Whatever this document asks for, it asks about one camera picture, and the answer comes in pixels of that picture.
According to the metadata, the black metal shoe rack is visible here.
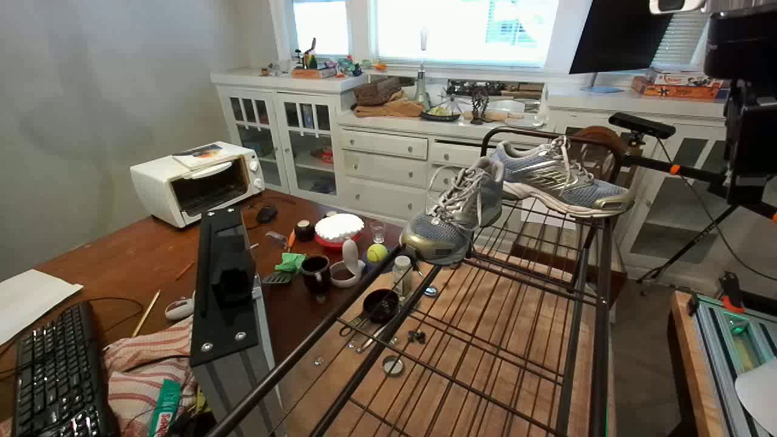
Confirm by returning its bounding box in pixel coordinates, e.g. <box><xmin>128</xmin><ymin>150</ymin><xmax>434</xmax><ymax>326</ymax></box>
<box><xmin>213</xmin><ymin>198</ymin><xmax>615</xmax><ymax>437</ymax></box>

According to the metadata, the yellow green tennis ball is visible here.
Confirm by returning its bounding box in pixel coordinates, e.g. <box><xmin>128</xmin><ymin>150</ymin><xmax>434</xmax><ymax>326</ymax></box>
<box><xmin>366</xmin><ymin>242</ymin><xmax>389</xmax><ymax>264</ymax></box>

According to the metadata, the white bowl red rim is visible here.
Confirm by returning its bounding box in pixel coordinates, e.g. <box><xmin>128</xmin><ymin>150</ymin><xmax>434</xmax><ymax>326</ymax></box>
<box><xmin>312</xmin><ymin>214</ymin><xmax>363</xmax><ymax>247</ymax></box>

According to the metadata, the white cabinet with drawers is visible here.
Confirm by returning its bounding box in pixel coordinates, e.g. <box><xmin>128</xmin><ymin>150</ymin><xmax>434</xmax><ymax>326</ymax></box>
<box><xmin>211</xmin><ymin>71</ymin><xmax>777</xmax><ymax>277</ymax></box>

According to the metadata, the black measuring cup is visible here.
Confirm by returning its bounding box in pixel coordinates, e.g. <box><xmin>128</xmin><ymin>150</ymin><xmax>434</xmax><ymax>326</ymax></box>
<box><xmin>361</xmin><ymin>290</ymin><xmax>397</xmax><ymax>326</ymax></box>

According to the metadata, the dark mug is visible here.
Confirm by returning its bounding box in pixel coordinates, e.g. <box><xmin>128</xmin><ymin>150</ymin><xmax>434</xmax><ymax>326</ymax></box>
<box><xmin>300</xmin><ymin>254</ymin><xmax>331</xmax><ymax>296</ymax></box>

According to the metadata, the black computer mouse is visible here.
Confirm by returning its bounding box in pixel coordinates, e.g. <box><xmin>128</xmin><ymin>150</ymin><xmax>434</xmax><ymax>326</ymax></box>
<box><xmin>254</xmin><ymin>207</ymin><xmax>276</xmax><ymax>224</ymax></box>

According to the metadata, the beige woven table cloth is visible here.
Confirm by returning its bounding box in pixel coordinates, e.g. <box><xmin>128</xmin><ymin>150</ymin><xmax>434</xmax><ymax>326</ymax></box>
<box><xmin>278</xmin><ymin>260</ymin><xmax>606</xmax><ymax>437</ymax></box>

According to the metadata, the grey blue sneaker right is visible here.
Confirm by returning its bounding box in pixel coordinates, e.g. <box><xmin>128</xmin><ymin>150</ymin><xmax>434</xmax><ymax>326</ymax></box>
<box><xmin>490</xmin><ymin>135</ymin><xmax>634</xmax><ymax>219</ymax></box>

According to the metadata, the white toaster oven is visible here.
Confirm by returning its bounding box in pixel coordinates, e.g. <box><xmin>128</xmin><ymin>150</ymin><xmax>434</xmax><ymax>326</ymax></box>
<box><xmin>128</xmin><ymin>140</ymin><xmax>265</xmax><ymax>229</ymax></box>

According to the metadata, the wooden chair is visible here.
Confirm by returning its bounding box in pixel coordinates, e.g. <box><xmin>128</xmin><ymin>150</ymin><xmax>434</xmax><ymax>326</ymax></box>
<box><xmin>516</xmin><ymin>123</ymin><xmax>641</xmax><ymax>300</ymax></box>

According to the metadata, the striped pink cloth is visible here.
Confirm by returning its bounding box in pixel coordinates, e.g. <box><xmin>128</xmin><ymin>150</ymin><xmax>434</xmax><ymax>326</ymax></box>
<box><xmin>104</xmin><ymin>319</ymin><xmax>196</xmax><ymax>437</ymax></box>

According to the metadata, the black monitor screen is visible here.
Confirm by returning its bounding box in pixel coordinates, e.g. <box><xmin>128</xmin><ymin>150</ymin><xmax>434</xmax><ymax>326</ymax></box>
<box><xmin>571</xmin><ymin>0</ymin><xmax>671</xmax><ymax>72</ymax></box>

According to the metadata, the black computer keyboard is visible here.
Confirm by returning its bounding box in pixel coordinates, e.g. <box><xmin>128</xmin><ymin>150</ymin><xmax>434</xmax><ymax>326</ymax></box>
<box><xmin>11</xmin><ymin>303</ymin><xmax>119</xmax><ymax>437</ymax></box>

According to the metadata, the white paper sheet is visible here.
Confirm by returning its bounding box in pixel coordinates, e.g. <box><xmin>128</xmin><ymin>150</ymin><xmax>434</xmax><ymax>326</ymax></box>
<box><xmin>0</xmin><ymin>269</ymin><xmax>81</xmax><ymax>345</ymax></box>

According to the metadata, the black grey stand post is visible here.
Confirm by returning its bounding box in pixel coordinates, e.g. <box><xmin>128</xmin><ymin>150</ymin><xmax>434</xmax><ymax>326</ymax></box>
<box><xmin>190</xmin><ymin>208</ymin><xmax>275</xmax><ymax>419</ymax></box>

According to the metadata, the black camera on boom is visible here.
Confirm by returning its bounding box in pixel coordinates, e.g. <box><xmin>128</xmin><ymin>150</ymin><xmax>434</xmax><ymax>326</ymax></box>
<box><xmin>609</xmin><ymin>112</ymin><xmax>674</xmax><ymax>139</ymax></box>

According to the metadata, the green aluminium robot base frame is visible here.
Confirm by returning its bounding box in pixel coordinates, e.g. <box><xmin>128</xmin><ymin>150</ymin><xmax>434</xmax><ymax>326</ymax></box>
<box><xmin>688</xmin><ymin>296</ymin><xmax>777</xmax><ymax>437</ymax></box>

